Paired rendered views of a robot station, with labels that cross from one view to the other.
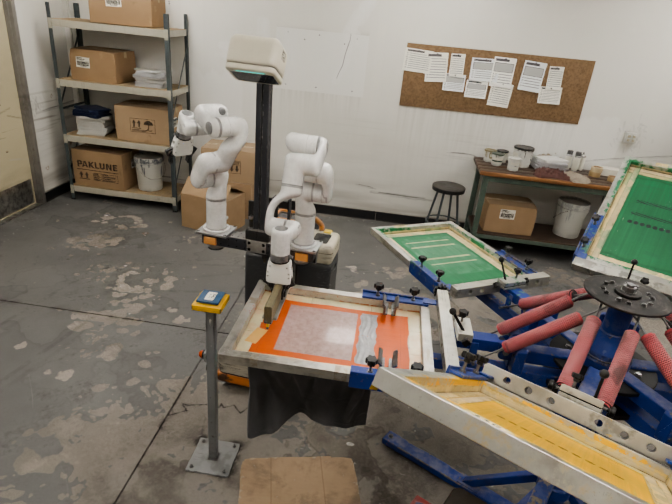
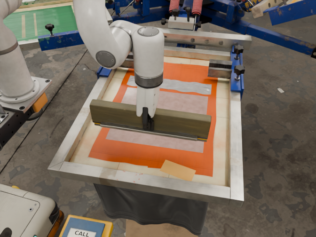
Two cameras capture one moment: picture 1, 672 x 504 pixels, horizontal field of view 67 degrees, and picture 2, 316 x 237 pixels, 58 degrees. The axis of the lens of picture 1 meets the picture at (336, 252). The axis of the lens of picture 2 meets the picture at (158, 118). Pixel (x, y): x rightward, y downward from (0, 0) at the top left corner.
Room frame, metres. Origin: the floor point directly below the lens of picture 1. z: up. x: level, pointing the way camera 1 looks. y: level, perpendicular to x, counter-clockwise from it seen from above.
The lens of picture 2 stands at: (1.70, 0.81, 1.69)
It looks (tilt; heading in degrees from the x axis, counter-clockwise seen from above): 44 degrees down; 276
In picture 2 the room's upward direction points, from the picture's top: straight up
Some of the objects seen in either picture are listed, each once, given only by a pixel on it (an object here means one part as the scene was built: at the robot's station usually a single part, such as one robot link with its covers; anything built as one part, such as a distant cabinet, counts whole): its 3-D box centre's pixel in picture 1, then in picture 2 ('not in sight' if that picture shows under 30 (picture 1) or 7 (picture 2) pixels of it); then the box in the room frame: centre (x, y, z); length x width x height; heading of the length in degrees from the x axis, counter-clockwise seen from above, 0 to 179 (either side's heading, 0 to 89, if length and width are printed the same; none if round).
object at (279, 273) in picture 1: (279, 269); (149, 92); (1.78, 0.21, 1.21); 0.10 x 0.07 x 0.11; 85
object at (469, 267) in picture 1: (466, 251); (43, 4); (2.49, -0.69, 1.05); 1.08 x 0.61 x 0.23; 25
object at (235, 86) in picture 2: (391, 381); (235, 73); (1.46, -0.24, 0.98); 0.30 x 0.05 x 0.07; 85
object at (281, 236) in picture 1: (286, 236); (134, 46); (1.82, 0.20, 1.34); 0.15 x 0.10 x 0.11; 172
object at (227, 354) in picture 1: (334, 329); (163, 101); (1.76, -0.03, 0.97); 0.79 x 0.58 x 0.04; 85
